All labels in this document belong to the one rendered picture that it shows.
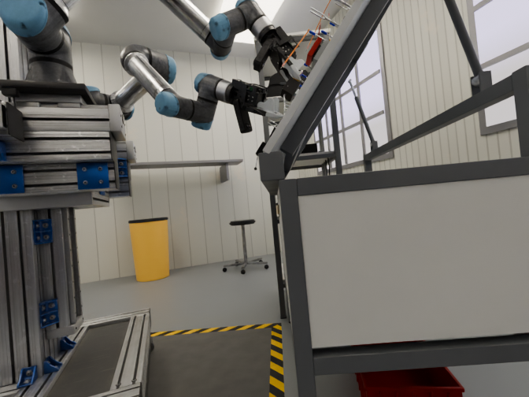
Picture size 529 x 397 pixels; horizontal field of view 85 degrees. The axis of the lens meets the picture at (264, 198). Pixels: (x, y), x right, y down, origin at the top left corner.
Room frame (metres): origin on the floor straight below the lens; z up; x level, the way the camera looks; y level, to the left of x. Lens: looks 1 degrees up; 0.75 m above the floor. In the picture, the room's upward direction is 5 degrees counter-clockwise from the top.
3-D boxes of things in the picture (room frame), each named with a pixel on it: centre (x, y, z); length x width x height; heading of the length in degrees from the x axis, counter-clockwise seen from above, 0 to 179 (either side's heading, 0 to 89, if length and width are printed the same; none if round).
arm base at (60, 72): (0.92, 0.65, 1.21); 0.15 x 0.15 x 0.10
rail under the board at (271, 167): (1.23, -0.05, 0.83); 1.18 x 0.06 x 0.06; 178
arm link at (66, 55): (0.92, 0.65, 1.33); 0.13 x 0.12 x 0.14; 18
